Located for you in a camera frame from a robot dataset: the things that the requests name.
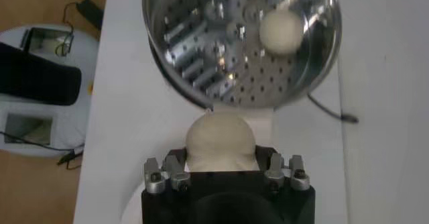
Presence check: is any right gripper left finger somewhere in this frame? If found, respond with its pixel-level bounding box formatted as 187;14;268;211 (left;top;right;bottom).
143;147;192;195

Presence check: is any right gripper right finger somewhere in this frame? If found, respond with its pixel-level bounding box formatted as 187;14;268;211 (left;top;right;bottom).
255;144;312;192

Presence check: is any white steamed baozi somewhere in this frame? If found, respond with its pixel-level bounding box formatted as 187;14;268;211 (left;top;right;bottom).
259;9;306;56
185;111;261;172

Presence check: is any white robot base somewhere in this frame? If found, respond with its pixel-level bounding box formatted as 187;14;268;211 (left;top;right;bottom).
0;23;100;159

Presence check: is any perforated steel steamer basket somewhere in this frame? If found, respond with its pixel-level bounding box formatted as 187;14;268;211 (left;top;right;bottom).
142;0;343;111

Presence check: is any round white plate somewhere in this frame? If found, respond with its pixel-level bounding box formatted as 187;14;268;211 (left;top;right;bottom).
119;178;145;224

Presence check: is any black power brick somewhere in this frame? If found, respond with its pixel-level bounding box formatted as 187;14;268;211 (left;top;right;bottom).
75;0;105;30

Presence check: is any black cooker power cord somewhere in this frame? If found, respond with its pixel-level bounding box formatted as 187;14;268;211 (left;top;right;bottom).
307;93;359;125

